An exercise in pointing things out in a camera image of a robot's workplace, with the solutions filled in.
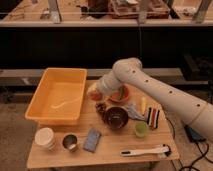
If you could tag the brown pine cone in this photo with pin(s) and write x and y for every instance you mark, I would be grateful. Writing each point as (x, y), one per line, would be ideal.
(100, 108)

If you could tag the metal cup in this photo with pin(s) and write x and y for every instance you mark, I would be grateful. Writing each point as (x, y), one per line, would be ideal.
(70, 142)

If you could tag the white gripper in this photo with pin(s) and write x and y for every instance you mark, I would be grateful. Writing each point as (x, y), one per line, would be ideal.
(93, 89)

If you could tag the wooden table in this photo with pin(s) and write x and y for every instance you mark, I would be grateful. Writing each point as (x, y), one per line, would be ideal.
(108, 149)

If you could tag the red apple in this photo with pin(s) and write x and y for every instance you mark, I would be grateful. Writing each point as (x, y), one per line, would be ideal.
(96, 97)

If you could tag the green pepper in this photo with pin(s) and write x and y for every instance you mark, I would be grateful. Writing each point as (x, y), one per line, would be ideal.
(121, 92)

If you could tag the blue sponge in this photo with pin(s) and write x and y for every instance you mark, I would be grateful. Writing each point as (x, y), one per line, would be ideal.
(92, 140)

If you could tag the striped black red block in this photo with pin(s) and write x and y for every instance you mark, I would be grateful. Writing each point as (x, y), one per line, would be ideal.
(152, 118)

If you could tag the dark purple bowl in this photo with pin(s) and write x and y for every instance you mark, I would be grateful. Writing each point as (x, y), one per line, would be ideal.
(116, 118)

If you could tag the small green cup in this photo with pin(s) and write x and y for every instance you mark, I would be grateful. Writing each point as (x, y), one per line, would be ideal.
(141, 129)

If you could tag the yellow plastic tray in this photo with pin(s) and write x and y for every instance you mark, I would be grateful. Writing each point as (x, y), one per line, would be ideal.
(58, 97)

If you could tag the white handled brush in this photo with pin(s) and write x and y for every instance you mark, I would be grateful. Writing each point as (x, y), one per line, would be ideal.
(163, 150)

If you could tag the grey cloth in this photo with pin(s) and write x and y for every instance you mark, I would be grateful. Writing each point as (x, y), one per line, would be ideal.
(133, 113)

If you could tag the orange clay bowl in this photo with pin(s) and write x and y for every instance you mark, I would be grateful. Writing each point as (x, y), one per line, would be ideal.
(115, 96)

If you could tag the white paper cup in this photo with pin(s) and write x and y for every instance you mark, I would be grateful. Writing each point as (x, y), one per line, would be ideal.
(44, 138)

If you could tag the yellow banana piece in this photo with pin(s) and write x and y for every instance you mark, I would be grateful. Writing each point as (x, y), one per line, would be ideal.
(143, 105)

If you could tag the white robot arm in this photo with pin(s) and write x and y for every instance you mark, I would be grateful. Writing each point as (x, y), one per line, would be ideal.
(193, 111)

